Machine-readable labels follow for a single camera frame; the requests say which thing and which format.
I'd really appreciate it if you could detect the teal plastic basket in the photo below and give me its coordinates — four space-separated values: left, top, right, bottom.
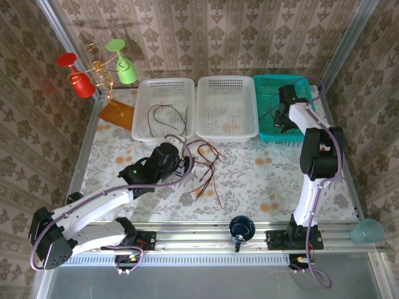
252 74 318 143

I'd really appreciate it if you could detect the floral table cloth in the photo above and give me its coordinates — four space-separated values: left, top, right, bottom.
81 88 358 224

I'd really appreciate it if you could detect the white plastic basket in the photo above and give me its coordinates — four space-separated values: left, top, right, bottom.
131 77 196 146
195 75 261 142

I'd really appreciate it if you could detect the dark blue enamel mug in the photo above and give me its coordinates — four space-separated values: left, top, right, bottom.
228 216 256 253

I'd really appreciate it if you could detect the green wine glass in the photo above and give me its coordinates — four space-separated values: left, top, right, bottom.
105 39 138 85

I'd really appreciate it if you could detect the red wine glass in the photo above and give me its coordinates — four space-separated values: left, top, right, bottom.
56 52 96 99

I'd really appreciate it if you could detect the teal translucent plastic cup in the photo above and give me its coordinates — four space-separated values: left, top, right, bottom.
349 217 385 245

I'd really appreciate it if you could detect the amber stand base plate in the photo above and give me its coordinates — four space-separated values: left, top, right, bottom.
97 99 136 132

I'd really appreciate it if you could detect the aluminium front rail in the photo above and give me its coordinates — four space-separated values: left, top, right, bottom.
64 220 387 255

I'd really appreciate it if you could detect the grey slotted cable duct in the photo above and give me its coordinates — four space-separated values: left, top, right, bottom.
66 252 291 266

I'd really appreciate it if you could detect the aluminium frame post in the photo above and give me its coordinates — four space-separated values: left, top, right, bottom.
320 0 380 82
36 0 105 98

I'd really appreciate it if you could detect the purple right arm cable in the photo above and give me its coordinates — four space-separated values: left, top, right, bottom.
292 77 344 289

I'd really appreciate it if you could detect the gold wire glass stand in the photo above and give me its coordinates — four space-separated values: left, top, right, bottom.
76 42 132 118

